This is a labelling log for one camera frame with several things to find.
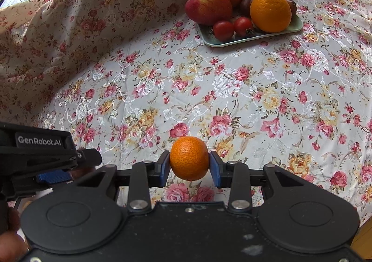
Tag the red cherry tomato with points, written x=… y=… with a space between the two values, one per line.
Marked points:
x=223 y=30
x=243 y=26

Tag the knobbed orange with stem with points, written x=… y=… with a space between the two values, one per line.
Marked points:
x=270 y=12

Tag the pale green tray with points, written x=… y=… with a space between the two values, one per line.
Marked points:
x=232 y=42

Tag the small mandarin orange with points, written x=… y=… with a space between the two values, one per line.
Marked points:
x=189 y=158

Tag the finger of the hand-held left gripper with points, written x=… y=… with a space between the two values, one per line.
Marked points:
x=88 y=158
x=53 y=177

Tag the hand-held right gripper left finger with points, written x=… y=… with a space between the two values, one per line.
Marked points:
x=164 y=169

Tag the dark purple plum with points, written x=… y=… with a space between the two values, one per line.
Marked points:
x=246 y=5
x=291 y=6

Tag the person's left hand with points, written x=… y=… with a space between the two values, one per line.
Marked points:
x=11 y=246

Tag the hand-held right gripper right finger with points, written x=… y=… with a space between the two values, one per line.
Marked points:
x=215 y=170

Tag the floral tablecloth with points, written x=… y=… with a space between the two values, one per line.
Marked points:
x=232 y=90

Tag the red apple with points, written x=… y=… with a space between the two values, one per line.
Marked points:
x=207 y=3

